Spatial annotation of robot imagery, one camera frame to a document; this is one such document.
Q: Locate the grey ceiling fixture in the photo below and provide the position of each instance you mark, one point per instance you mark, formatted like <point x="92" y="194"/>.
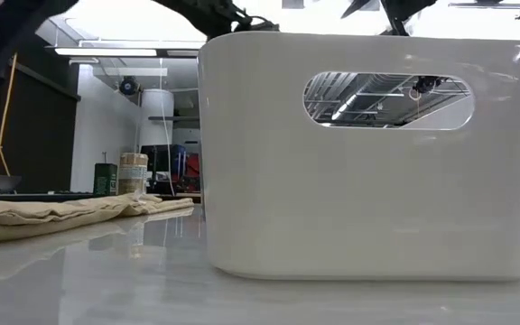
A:
<point x="292" y="3"/>

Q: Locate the black round ceiling fixture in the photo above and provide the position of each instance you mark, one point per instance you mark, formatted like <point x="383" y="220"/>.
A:
<point x="128" y="86"/>

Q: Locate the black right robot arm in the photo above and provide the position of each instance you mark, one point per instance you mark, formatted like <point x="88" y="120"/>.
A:
<point x="404" y="13"/>

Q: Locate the red container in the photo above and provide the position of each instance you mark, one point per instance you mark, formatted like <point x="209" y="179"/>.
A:
<point x="192" y="173"/>

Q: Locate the long ceiling light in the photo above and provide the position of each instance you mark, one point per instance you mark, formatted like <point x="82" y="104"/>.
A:
<point x="106" y="52"/>

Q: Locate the beige cloth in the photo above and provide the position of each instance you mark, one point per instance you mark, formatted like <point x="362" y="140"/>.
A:
<point x="39" y="216"/>

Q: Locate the gold-lid furikake jar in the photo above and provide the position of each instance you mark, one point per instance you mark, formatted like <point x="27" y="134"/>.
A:
<point x="132" y="173"/>

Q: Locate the black tripod stand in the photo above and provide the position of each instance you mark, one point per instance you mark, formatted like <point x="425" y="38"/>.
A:
<point x="104" y="157"/>

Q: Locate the long dark ceiling bar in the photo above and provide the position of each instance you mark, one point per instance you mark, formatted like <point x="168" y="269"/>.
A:
<point x="488" y="5"/>

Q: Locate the dark wall shelf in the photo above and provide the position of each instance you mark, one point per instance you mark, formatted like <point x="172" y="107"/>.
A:
<point x="174" y="118"/>

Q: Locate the white plastic bin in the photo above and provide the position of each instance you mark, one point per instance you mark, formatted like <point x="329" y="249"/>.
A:
<point x="332" y="203"/>

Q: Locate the black partition panel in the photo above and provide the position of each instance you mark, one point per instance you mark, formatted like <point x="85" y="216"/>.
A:
<point x="39" y="149"/>

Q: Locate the blue container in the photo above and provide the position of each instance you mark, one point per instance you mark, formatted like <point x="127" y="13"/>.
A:
<point x="178" y="160"/>

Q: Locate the black overhead camera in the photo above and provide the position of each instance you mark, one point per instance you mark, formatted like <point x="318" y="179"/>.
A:
<point x="427" y="83"/>

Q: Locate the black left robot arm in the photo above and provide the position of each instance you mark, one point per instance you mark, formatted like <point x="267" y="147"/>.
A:
<point x="206" y="18"/>

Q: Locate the white round column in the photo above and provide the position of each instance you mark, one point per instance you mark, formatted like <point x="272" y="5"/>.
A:
<point x="156" y="117"/>

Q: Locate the green spice tin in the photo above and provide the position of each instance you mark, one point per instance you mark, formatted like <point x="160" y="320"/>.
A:
<point x="105" y="180"/>

